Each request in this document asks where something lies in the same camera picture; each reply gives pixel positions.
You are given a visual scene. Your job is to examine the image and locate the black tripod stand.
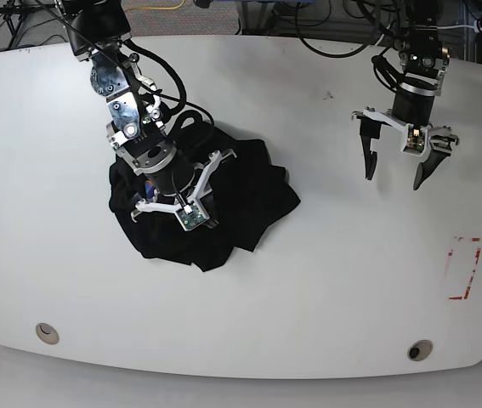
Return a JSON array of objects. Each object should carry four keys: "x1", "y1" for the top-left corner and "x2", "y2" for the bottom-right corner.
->
[{"x1": 0, "y1": 1, "x2": 55, "y2": 50}]

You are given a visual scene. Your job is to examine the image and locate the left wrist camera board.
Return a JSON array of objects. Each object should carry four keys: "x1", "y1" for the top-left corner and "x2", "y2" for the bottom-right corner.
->
[{"x1": 401, "y1": 123, "x2": 428, "y2": 156}]

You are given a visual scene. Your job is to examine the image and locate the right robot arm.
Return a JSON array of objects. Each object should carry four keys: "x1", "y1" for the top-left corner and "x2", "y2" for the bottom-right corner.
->
[{"x1": 55, "y1": 1, "x2": 235, "y2": 231}]

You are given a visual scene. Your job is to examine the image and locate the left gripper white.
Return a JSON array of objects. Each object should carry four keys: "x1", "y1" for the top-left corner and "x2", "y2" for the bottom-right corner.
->
[{"x1": 350, "y1": 82, "x2": 461, "y2": 191}]

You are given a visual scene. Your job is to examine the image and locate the red tape rectangle marking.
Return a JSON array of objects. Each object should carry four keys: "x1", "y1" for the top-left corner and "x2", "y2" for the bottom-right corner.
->
[{"x1": 444, "y1": 236, "x2": 482, "y2": 301}]

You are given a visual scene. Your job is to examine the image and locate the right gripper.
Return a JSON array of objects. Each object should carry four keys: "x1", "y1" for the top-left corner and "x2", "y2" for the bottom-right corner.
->
[{"x1": 131, "y1": 149, "x2": 236, "y2": 229}]

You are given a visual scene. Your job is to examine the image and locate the aluminium frame post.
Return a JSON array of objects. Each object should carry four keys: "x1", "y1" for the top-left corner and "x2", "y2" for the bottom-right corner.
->
[{"x1": 234, "y1": 1, "x2": 275, "y2": 35}]

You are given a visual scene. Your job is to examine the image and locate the right table cable grommet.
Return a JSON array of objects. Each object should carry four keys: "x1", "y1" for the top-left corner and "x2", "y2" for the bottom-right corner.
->
[{"x1": 407, "y1": 340, "x2": 434, "y2": 362}]

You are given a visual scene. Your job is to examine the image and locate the left table cable grommet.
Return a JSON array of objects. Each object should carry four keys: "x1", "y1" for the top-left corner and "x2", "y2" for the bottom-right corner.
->
[{"x1": 35, "y1": 323, "x2": 60, "y2": 345}]

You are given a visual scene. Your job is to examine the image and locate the black T-shirt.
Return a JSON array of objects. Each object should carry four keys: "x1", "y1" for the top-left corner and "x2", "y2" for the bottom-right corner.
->
[{"x1": 109, "y1": 122, "x2": 301, "y2": 272}]

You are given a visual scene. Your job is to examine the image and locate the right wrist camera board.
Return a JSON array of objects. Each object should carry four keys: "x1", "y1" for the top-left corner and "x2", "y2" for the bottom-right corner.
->
[{"x1": 176, "y1": 201, "x2": 210, "y2": 231}]

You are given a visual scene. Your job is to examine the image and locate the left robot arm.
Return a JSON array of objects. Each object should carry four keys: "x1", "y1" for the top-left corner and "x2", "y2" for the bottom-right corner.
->
[{"x1": 352, "y1": 1, "x2": 459, "y2": 190}]

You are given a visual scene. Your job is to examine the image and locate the table cable grommet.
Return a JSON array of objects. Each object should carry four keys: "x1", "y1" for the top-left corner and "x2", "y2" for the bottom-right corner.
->
[
  {"x1": 407, "y1": 340, "x2": 434, "y2": 362},
  {"x1": 35, "y1": 323, "x2": 60, "y2": 345}
]

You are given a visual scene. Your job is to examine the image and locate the yellow cable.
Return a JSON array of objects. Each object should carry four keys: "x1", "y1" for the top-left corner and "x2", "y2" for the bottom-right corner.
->
[{"x1": 121, "y1": 0, "x2": 186, "y2": 14}]

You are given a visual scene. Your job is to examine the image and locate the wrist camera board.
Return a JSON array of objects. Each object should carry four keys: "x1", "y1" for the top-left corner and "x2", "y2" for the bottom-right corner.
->
[
  {"x1": 176, "y1": 201, "x2": 210, "y2": 231},
  {"x1": 401, "y1": 123, "x2": 428, "y2": 156}
]

